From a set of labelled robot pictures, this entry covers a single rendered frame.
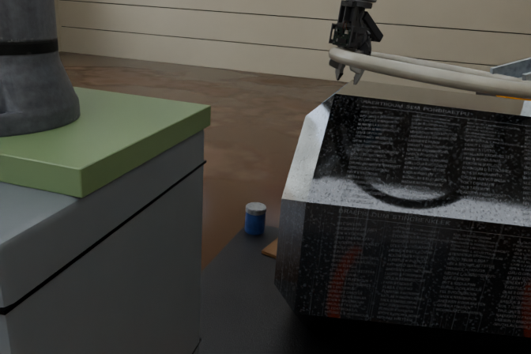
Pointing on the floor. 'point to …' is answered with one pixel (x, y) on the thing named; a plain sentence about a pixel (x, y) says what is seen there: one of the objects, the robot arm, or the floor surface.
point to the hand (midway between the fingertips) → (348, 77)
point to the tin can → (255, 218)
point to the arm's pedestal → (106, 262)
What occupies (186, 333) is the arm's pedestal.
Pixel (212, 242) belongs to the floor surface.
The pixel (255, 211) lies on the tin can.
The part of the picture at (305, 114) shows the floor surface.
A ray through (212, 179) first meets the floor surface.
